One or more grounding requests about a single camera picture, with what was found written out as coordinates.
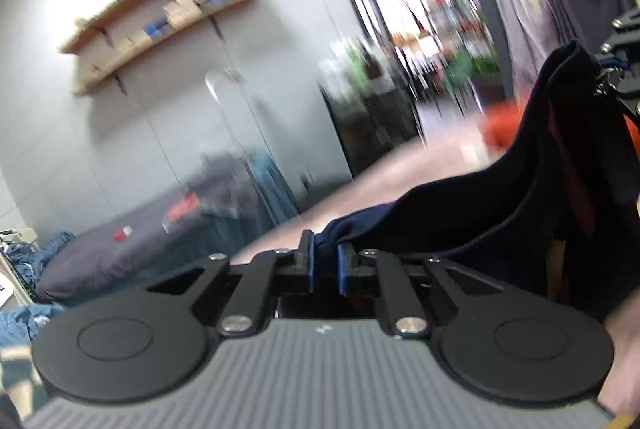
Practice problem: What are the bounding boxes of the blue denim cloth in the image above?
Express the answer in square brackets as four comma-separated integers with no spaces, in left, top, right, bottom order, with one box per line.
[0,231,76,302]
[0,303,67,356]

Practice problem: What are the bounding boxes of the coral red cloth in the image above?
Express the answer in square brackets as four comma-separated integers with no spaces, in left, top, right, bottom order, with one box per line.
[166,193,202,221]

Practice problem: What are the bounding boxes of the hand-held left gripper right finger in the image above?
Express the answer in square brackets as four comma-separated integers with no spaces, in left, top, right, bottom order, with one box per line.
[336,241,506,340]

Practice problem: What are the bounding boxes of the wooden wall shelves with boxes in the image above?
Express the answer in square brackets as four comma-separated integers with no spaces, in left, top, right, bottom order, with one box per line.
[75,0,253,80]

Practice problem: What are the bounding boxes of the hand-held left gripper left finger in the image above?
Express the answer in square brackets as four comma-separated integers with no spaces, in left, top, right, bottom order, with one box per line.
[145,229,317,340]

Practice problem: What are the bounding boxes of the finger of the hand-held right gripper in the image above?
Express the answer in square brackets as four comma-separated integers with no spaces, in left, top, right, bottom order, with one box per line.
[594,60,640,119]
[602,8,640,60]

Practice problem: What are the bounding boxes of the orange blurred object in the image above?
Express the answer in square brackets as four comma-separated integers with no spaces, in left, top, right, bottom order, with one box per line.
[479,103,526,151]

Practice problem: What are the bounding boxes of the grey towel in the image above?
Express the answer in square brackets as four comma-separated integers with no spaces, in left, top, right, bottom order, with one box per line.
[199,153,263,216]

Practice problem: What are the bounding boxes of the massage bed with grey cover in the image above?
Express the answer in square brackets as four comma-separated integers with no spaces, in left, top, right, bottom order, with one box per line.
[34,148,301,305]

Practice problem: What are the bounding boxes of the navy and pink sweater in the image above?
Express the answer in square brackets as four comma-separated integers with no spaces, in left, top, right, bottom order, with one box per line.
[320,40,640,325]

